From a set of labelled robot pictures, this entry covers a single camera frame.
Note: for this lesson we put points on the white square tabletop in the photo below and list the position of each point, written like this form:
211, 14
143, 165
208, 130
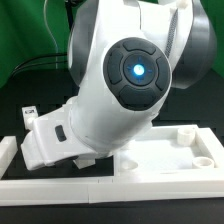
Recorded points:
170, 149

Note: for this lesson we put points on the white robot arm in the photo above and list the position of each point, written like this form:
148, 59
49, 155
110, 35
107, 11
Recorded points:
124, 56

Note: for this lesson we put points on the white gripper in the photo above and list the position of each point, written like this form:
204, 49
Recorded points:
52, 140

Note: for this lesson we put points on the black camera pole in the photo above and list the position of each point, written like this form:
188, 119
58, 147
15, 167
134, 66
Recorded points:
69, 5

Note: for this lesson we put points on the white U-shaped fence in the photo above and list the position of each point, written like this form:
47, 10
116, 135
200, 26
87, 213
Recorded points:
200, 183

